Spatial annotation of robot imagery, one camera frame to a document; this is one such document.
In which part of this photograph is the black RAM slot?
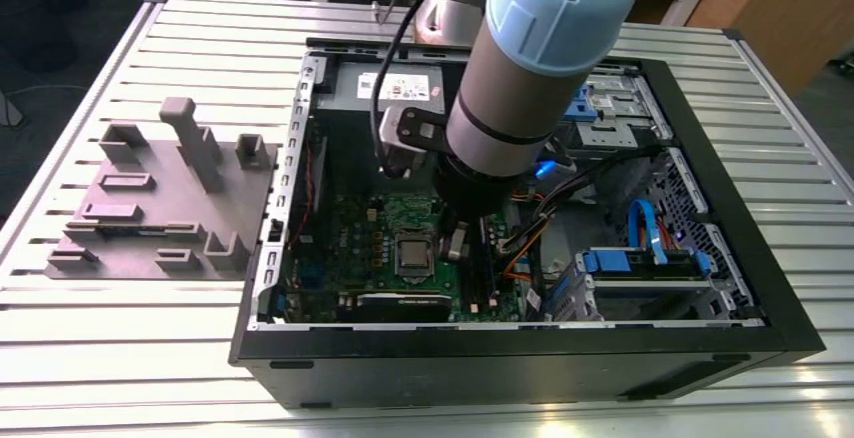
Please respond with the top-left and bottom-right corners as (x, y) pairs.
(456, 257), (478, 310)

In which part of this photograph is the silver CPU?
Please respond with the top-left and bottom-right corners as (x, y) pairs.
(400, 241), (432, 268)

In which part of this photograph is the silver drive cage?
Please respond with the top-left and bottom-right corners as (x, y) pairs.
(552, 62), (672, 174)

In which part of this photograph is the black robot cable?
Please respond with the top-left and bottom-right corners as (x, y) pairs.
(368, 0), (429, 174)

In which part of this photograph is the blue disk wire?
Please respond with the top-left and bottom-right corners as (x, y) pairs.
(628, 198), (668, 265)

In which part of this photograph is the hard disk in blue carrier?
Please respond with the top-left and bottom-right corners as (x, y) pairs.
(576, 247), (712, 280)

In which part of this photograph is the blue plastic drive bracket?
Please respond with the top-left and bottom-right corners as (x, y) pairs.
(565, 85), (600, 122)

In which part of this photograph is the green motherboard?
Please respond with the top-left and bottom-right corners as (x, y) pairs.
(278, 190), (528, 324)

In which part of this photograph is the black cable bundle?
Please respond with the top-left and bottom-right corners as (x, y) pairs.
(505, 147), (668, 254)

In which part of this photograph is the black PC case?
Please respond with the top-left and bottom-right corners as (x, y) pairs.
(226, 35), (827, 409)

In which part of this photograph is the grey plastic parts rack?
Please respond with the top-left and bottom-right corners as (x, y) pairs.
(42, 97), (281, 283)

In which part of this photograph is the black graphics card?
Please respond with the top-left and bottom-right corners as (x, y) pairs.
(336, 290), (452, 324)

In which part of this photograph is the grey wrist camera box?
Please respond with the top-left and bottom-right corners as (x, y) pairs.
(376, 105), (449, 179)

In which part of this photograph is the silver disk bay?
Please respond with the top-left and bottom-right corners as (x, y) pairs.
(542, 250), (761, 324)

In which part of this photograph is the green RAM stick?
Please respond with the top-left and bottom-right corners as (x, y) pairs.
(91, 227), (172, 238)

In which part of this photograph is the grey power supply unit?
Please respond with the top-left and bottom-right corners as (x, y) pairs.
(310, 61), (446, 197)

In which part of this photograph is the metal socket cover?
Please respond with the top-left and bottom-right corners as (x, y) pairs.
(390, 226), (440, 287)

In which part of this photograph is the orange wire bundle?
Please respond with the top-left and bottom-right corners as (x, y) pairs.
(500, 217), (554, 284)

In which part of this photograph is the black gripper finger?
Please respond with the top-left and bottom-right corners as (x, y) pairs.
(440, 220), (473, 263)

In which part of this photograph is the brown wooden cabinet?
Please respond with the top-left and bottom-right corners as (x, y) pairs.
(685, 0), (854, 97)

